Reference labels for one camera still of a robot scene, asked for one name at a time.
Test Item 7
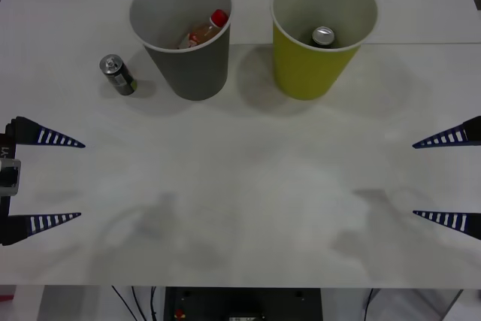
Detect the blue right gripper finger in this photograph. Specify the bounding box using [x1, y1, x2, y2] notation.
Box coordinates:
[412, 115, 481, 150]
[412, 210, 481, 241]

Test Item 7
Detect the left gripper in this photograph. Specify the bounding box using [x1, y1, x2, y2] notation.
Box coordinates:
[0, 116, 86, 247]

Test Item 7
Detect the black drink can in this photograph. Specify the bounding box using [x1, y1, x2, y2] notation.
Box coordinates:
[98, 53, 138, 97]

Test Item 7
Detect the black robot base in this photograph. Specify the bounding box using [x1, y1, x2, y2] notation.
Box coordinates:
[165, 286, 322, 321]

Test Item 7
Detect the yellow-green plastic waste bin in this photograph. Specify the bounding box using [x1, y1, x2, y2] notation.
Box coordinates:
[270, 0, 379, 101]

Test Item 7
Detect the silver-topped drink can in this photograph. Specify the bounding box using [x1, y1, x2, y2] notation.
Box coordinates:
[311, 26, 336, 48]

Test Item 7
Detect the grey plastic waste bin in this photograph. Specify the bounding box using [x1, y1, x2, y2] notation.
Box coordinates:
[129, 0, 233, 101]

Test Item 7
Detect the red-capped plastic bottle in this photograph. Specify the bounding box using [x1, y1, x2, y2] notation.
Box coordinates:
[177, 9, 230, 50]

